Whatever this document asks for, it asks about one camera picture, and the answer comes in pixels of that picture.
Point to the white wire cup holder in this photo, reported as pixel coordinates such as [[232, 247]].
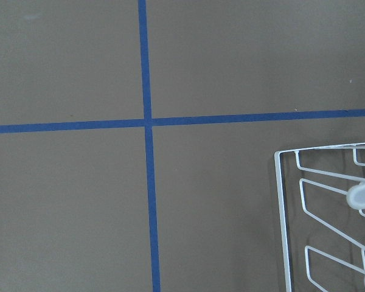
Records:
[[321, 199]]

